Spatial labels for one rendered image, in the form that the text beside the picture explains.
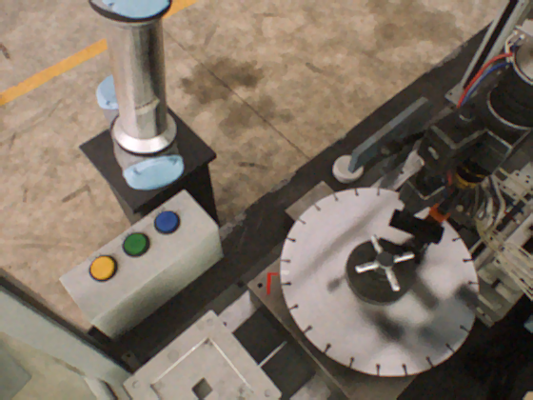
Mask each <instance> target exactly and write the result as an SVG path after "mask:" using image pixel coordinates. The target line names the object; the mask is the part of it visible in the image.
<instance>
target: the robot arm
mask: <svg viewBox="0 0 533 400"><path fill-rule="evenodd" d="M88 3H89V6H90V7H91V9H92V11H94V12H95V13H96V14H97V15H98V16H99V17H103V22H104V31H105V36H106V40H107V45H108V50H109V62H110V68H111V72H112V74H111V75H110V76H108V77H107V78H105V79H104V81H103V82H101V83H100V84H99V86H98V89H97V98H98V105H99V106H100V107H101V108H102V110H103V112H104V115H105V117H106V120H107V122H108V125H109V132H110V134H111V137H112V139H113V142H114V151H115V157H116V159H117V161H118V162H119V164H120V165H121V167H122V170H123V175H124V177H126V178H127V183H128V184H130V185H131V186H132V187H133V188H135V189H137V190H155V189H158V188H161V187H163V186H165V185H166V184H170V183H172V181H173V180H175V179H176V178H178V177H179V175H180V174H181V173H182V172H183V169H184V164H183V158H182V157H181V156H180V155H179V153H178V148H177V139H176V126H175V123H174V121H173V119H172V117H171V116H170V115H168V114H167V81H166V65H165V49H164V33H163V17H164V16H166V15H167V13H168V12H169V11H170V9H171V7H172V4H173V0H88Z"/></svg>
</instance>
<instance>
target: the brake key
mask: <svg viewBox="0 0 533 400"><path fill-rule="evenodd" d="M155 224H156V226H157V228H158V230H160V231H171V230H174V229H175V228H176V227H177V225H178V219H177V217H176V215H175V214H174V213H173V212H168V211H167V212H161V214H159V215H158V217H157V218H156V221H155Z"/></svg>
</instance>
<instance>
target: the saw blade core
mask: <svg viewBox="0 0 533 400"><path fill-rule="evenodd" d="M357 194H358V195H356V191H355V190H343V191H340V192H337V193H334V195H335V197H336V198H337V199H338V200H339V201H335V197H334V195H333V194H332V195H329V196H327V197H325V198H323V200H321V201H318V202H317V203H315V205H316V206H317V207H318V208H319V209H321V210H317V207H315V206H314V205H313V206H311V207H310V208H309V209H307V210H306V211H305V212H304V213H303V214H302V215H301V216H300V217H299V219H300V220H301V221H303V222H305V224H303V223H302V222H300V221H299V220H297V221H296V223H295V224H294V225H293V228H292V229H291V231H290V232H289V234H288V236H287V238H288V239H291V240H295V242H292V241H290V240H288V239H287V240H286V242H285V245H284V247H283V251H282V260H289V261H290V262H289V263H288V262H285V261H281V270H289V274H281V280H282V284H286V283H287V282H290V283H291V285H290V286H289V285H283V286H282V291H283V294H284V297H285V299H286V303H287V307H288V308H289V309H291V308H293V307H294V306H295V305H298V306H299V307H298V308H297V309H296V308H294V309H293V310H290V313H291V315H292V316H293V319H294V321H295V322H296V323H297V325H298V326H299V328H300V330H301V331H302V332H304V331H305V330H306V329H307V328H308V327H311V329H310V330H308V331H307V332H306V333H305V336H306V337H307V339H309V340H310V342H311V343H312V344H313V345H315V346H316V347H317V348H318V349H319V350H322V351H323V352H324V350H326V348H327V345H330V348H328V350H327V351H326V355H327V356H329V357H331V358H332V359H334V360H335V361H336V362H340V363H341V364H343V365H345V366H346V367H348V368H349V365H350V362H351V357H353V358H354V361H353V362H352V363H351V368H352V369H355V370H358V371H361V372H363V373H371V374H376V375H377V367H376V365H377V364H379V365H380V367H379V375H382V376H401V375H405V370H404V368H403V364H405V369H406V373H407V374H412V373H419V372H421V371H424V370H427V369H430V368H431V365H432V367H435V366H437V365H438V364H439V363H441V362H443V361H444V360H445V359H446V358H448V356H450V355H451V354H453V353H454V352H453V351H452V350H454V351H455V350H457V349H458V348H459V346H460V345H461V344H462V343H463V341H464V339H465V338H466V336H467V335H468V332H467V331H465V330H468V331H470V330H471V327H472V324H473V322H474V320H475V317H476V314H477V310H476V309H473V308H471V307H474V308H477V305H478V285H475V284H471V285H469V284H468V282H471V283H478V277H477V273H476V271H475V267H474V265H473V262H472V260H471V261H466V262H464V261H463V259H465V260H467V259H472V258H471V256H470V254H469V252H468V250H467V248H466V246H465V244H464V242H463V241H462V240H461V239H458V240H456V241H455V242H453V241H452V239H454V240H455V239H456V238H459V237H460V235H458V234H457V232H456V231H455V230H454V229H453V228H452V227H451V226H450V225H449V224H448V223H447V222H446V221H445V220H444V221H443V222H442V224H438V225H440V226H443V227H444V234H443V240H442V241H441V242H440V243H439V244H438V245H435V244H432V243H431V245H430V246H429V247H428V246H426V247H425V248H424V249H422V250H421V251H420V252H418V251H417V250H416V248H414V246H413V245H412V244H411V242H412V241H413V239H414V236H412V235H409V234H408V233H405V232H403V231H401V230H396V229H393V228H391V227H390V226H389V225H388V223H389V220H390V218H391V213H392V212H393V211H394V209H397V210H402V209H403V206H404V204H403V202H402V201H399V200H398V199H399V198H398V195H399V193H398V192H396V191H392V190H379V194H380V195H377V194H378V189H357ZM372 235H376V236H377V237H378V240H382V241H386V242H390V243H391V244H393V245H395V246H397V248H400V249H401V250H402V251H403V253H408V252H412V253H413V255H414V256H413V258H410V259H408V260H409V262H410V264H411V266H412V269H413V282H412V285H411V287H410V288H409V290H408V293H406V294H405V295H404V296H403V298H402V299H399V300H397V301H396V302H394V303H391V304H387V305H378V304H374V303H371V302H368V301H367V300H365V299H363V298H362V297H360V296H359V295H358V294H357V293H356V292H355V291H354V290H353V289H352V288H351V286H350V285H349V283H348V282H347V279H346V276H345V262H346V259H347V257H348V256H349V254H350V253H351V251H352V250H353V249H354V248H356V247H357V245H359V244H360V243H362V242H365V241H368V240H371V238H370V237H371V236H372ZM467 305H470V306H471V307H468V306H467ZM460 326H462V327H463V328H465V330H464V329H461V328H460ZM446 344H448V346H449V347H447V346H446ZM449 348H451V349H452V350H450V349H449ZM426 357H429V359H430V360H429V361H430V362H431V365H430V363H429V362H428V361H427V360H426V359H425V358H426Z"/></svg>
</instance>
